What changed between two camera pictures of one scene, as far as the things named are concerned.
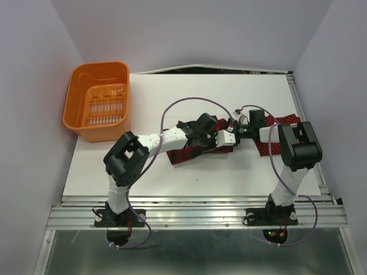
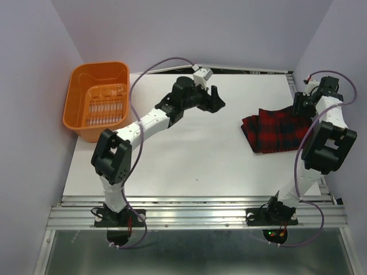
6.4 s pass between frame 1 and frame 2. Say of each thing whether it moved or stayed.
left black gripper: moved
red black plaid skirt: moved
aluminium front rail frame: stayed
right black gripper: moved
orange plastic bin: stayed
